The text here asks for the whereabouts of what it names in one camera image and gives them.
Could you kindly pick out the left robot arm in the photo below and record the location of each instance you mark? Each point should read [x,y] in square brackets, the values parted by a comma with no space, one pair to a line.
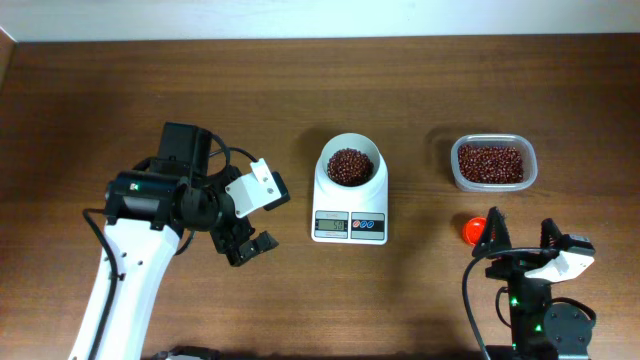
[152,212]

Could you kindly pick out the clear plastic container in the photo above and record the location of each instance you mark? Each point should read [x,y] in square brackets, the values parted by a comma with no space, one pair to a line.
[523,146]

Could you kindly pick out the orange measuring scoop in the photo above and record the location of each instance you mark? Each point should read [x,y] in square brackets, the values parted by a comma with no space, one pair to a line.
[472,230]

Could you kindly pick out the white digital kitchen scale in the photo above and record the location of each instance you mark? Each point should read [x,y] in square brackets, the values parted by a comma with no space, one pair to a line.
[357,216]

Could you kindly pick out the white round bowl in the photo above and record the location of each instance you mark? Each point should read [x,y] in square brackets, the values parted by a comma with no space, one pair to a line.
[354,141]

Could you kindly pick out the red beans in bowl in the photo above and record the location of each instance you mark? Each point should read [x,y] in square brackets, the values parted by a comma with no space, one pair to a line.
[350,167]

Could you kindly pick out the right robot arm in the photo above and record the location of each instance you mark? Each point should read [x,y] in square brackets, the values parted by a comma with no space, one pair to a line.
[542,326]

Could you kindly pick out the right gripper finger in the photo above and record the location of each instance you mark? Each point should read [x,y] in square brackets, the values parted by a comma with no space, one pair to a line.
[551,236]
[495,236]

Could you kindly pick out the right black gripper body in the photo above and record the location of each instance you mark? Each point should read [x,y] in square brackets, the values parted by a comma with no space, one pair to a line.
[517,268]

